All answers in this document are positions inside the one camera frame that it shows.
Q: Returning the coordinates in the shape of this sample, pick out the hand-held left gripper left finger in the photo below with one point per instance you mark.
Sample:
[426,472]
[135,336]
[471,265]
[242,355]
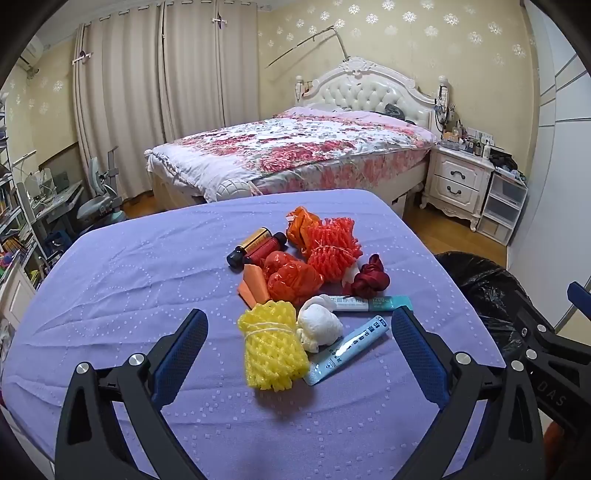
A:
[180,355]

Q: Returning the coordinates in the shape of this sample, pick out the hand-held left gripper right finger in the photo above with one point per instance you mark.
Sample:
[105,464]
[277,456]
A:
[420,360]

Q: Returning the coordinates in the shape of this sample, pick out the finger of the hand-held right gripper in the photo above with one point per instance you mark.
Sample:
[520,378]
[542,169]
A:
[579,295]
[540,339]

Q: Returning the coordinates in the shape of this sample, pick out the bin with black bag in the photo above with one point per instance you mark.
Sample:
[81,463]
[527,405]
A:
[480,286]

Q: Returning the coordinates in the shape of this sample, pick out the yellow foam net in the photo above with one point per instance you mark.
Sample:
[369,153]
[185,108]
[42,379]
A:
[272,350]

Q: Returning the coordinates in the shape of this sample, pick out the dark red cloth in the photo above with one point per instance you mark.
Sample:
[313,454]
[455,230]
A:
[369,279]

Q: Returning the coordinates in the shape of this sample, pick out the orange paper piece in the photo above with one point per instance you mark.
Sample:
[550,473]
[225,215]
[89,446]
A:
[254,286]

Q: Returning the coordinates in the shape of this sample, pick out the white tissue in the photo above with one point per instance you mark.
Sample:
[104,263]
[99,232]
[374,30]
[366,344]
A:
[318,327]

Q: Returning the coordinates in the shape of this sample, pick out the yellow label small bottle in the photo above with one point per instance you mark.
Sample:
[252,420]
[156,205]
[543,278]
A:
[251,242]

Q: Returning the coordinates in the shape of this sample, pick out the red plastic bag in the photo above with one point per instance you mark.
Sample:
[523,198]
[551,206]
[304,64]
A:
[288,277]

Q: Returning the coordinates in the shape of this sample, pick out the red label small bottle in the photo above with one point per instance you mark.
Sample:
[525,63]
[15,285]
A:
[268,247]

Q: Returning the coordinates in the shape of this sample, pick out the red foam net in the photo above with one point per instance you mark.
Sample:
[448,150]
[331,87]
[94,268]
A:
[332,249]

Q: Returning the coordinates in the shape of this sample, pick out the orange plastic bag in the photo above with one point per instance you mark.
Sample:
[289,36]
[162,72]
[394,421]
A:
[299,226]

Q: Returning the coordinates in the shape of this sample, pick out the person's right forearm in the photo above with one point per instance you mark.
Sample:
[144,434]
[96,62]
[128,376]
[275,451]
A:
[561,438]

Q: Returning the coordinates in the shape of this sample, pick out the purple tablecloth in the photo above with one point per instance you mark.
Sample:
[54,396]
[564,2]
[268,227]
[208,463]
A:
[138,277]

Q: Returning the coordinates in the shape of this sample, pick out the clear plastic drawer unit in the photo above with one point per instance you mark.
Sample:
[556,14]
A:
[501,207]

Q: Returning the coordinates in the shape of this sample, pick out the white sliding wardrobe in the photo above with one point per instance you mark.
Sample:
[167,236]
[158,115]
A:
[554,161]

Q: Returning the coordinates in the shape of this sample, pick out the black items on drawer unit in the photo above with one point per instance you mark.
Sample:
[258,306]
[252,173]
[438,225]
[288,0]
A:
[505,164]

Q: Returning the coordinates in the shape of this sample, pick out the white nightstand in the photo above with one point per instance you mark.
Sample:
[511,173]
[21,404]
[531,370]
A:
[455,180]

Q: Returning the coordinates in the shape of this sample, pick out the grey desk chair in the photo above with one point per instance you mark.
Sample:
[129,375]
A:
[99,198]

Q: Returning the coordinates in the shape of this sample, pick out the group of bottles on nightstand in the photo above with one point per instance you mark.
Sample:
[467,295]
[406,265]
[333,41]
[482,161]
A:
[461,136]

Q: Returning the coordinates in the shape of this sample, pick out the grey desk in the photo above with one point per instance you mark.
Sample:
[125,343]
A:
[57,198]

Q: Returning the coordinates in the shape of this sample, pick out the bookshelf with books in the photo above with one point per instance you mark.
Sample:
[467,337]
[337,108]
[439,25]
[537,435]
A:
[14,207]

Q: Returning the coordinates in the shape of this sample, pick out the floral quilt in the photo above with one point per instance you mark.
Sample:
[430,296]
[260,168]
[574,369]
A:
[286,143]

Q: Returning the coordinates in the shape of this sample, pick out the beige curtain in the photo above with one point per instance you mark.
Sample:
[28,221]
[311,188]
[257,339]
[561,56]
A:
[120,101]
[207,74]

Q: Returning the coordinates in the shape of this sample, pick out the white tufted bed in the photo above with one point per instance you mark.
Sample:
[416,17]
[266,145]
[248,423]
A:
[364,90]

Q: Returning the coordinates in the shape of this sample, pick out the white air conditioner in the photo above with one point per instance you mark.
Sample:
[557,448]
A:
[30,55]

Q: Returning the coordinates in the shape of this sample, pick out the thin metal rod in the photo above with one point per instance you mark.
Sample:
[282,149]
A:
[304,44]

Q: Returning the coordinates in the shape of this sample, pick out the white wall socket strip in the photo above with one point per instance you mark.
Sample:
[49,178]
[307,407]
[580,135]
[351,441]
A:
[480,135]

